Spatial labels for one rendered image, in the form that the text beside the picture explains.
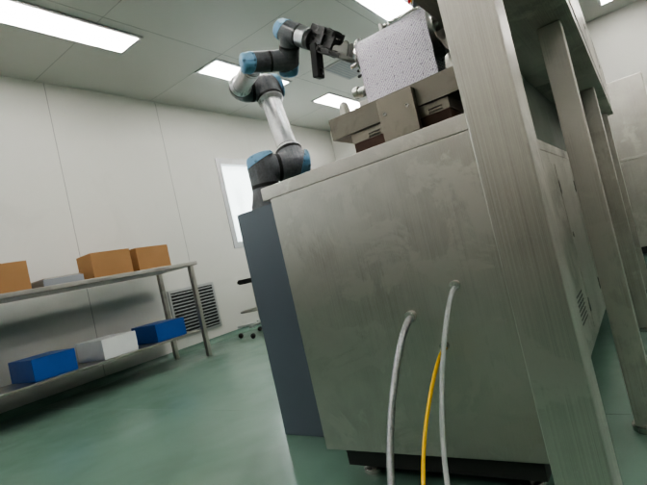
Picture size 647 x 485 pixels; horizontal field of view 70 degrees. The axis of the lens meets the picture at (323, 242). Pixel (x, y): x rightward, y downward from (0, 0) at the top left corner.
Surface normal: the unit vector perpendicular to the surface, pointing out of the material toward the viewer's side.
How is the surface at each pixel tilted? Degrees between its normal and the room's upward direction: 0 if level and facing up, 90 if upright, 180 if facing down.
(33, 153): 90
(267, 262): 90
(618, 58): 90
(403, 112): 90
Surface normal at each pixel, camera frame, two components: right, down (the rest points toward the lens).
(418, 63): -0.57, 0.10
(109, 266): 0.76, -0.20
